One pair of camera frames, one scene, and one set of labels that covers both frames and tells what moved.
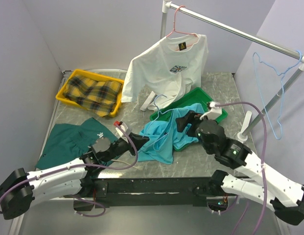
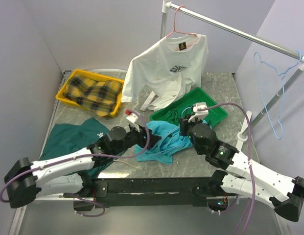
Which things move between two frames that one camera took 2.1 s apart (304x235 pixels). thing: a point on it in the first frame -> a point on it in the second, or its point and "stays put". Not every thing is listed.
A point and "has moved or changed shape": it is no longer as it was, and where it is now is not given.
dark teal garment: (67, 142) stays put
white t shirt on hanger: (166, 72) stays put
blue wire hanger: (159, 112) -> (156, 154)
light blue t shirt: (164, 135) has moved or changed shape
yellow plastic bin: (98, 93) stays put
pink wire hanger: (196, 34) stays put
